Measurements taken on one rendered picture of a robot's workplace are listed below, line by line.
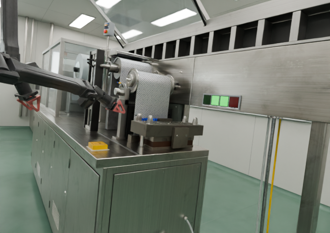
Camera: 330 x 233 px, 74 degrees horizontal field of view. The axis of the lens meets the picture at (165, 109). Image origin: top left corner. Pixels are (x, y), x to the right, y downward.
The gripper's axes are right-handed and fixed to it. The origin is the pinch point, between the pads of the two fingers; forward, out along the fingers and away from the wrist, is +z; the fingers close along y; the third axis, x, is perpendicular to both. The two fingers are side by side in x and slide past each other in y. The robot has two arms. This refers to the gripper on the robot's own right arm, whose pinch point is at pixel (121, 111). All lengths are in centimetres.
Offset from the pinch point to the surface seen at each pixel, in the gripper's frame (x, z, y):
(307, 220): -3, 67, 76
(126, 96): 9.8, 0.8, -6.8
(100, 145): -20.9, -5.2, 13.4
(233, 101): 30, 28, 42
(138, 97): 12.0, 4.1, 0.5
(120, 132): -9.4, 10.5, -7.6
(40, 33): 134, -54, -556
